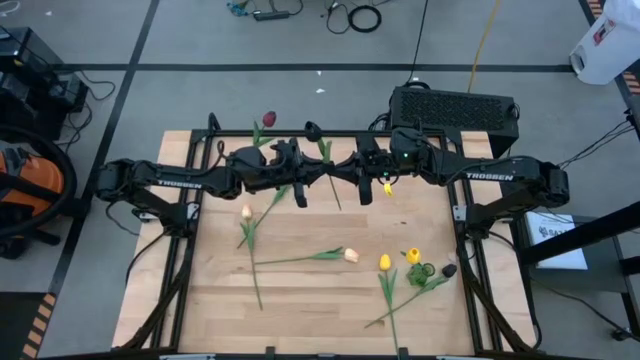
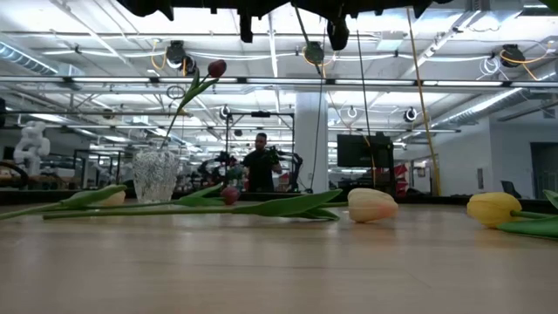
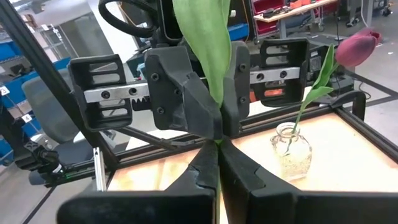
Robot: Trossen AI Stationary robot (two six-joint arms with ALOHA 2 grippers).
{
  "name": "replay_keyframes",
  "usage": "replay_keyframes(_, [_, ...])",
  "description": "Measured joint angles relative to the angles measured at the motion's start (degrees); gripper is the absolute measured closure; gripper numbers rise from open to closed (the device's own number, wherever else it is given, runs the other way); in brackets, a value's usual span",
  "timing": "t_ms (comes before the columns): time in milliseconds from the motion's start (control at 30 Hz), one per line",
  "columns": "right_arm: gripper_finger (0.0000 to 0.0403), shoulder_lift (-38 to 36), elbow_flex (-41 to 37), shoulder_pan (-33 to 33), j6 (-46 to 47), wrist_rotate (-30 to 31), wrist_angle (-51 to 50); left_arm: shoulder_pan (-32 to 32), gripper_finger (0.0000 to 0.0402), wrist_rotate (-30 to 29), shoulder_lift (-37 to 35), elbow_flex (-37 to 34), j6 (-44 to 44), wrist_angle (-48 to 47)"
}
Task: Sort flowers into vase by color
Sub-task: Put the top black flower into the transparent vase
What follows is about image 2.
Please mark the dark red artificial tulip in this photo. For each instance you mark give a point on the dark red artificial tulip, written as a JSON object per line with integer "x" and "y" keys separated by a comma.
{"x": 229, "y": 195}
{"x": 217, "y": 68}

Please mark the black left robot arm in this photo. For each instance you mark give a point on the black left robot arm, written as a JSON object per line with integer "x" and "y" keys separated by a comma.
{"x": 144, "y": 5}

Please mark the clear textured glass vase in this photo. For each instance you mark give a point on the clear textured glass vase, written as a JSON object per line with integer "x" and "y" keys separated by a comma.
{"x": 154, "y": 176}

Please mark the black monitor screen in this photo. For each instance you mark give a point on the black monitor screen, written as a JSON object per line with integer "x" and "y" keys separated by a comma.
{"x": 362, "y": 150}

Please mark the white square pillar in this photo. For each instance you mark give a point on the white square pillar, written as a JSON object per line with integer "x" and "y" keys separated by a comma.
{"x": 307, "y": 139}

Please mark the red storage boxes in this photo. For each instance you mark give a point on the red storage boxes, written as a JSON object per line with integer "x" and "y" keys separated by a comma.
{"x": 400, "y": 172}

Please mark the person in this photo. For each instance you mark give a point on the person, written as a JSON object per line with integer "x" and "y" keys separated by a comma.
{"x": 260, "y": 170}

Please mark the black office chair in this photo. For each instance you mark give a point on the black office chair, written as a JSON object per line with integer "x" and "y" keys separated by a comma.
{"x": 508, "y": 188}

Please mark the white humanoid robot figure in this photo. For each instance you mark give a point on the white humanoid robot figure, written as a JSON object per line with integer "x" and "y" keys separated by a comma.
{"x": 31, "y": 148}

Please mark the long ceiling light rail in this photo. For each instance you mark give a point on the long ceiling light rail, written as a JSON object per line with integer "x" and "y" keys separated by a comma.
{"x": 279, "y": 81}

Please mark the silver ventilation duct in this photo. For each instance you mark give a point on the silver ventilation duct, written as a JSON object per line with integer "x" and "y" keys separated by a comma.
{"x": 488, "y": 104}
{"x": 26, "y": 59}

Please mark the black gantry frame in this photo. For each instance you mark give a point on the black gantry frame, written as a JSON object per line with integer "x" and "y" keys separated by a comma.
{"x": 260, "y": 114}

